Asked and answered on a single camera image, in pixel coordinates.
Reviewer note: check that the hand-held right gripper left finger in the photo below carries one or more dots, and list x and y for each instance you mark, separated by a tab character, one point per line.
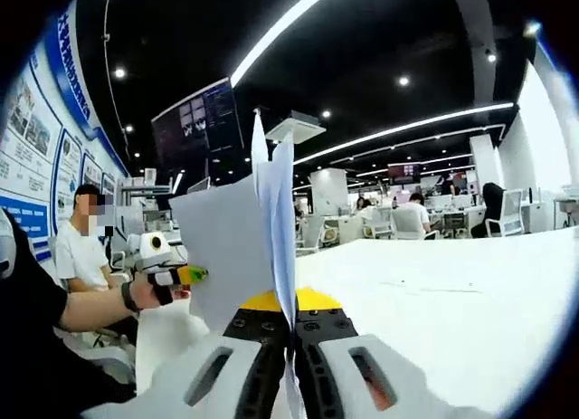
253	346

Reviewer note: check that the dark computer monitor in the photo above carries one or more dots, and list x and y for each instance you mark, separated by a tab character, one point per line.
199	186

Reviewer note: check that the person's black shirt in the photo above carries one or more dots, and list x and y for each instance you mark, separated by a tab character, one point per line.
27	346

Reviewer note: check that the group of white office chairs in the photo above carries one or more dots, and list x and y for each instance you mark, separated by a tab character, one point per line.
513	211

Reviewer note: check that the stack of white printing papers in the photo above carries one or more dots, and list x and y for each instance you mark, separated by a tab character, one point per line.
226	238

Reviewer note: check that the thin ceiling light strip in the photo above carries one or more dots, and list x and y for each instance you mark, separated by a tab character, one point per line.
502	106

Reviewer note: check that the black wristband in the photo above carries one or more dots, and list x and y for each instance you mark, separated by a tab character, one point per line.
130	297

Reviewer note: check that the person's left hand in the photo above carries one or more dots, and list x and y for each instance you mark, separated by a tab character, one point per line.
147	297

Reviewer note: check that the blue and white wall poster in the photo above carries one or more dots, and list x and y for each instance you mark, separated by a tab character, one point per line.
27	165

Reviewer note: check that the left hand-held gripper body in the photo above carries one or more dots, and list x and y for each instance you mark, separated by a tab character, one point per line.
156	249

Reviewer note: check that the large hanging display screen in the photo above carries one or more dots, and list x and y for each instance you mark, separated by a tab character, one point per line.
194	120

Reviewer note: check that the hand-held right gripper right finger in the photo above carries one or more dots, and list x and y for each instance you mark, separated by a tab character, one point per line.
330	346

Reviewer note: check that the ceiling air conditioner unit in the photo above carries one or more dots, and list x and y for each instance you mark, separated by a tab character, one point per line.
298	128

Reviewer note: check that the long ceiling light strip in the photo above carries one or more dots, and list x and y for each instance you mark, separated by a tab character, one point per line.
273	43

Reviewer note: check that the metal shelf rack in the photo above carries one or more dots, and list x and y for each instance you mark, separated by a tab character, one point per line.
145	188

